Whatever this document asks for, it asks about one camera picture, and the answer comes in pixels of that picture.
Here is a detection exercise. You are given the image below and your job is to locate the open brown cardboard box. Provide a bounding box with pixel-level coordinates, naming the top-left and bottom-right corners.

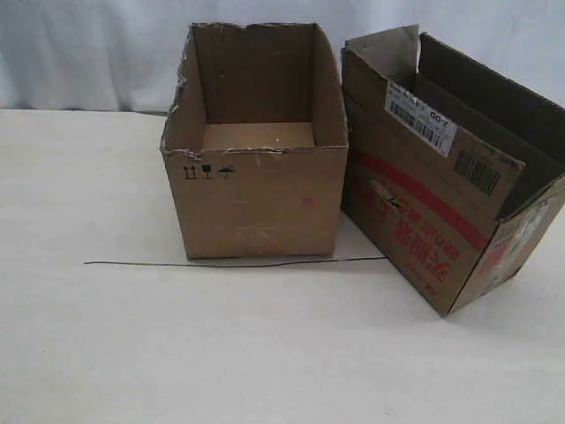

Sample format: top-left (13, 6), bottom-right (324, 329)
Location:
top-left (160, 22), bottom-right (348, 259)

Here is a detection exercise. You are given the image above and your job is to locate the printed cardboard box with flaps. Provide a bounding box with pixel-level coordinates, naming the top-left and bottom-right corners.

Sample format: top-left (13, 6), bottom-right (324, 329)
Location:
top-left (341, 26), bottom-right (564, 316)

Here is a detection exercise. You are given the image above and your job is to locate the thin black line marker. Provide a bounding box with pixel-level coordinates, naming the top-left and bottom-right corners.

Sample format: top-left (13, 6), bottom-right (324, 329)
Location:
top-left (83, 256), bottom-right (388, 269)

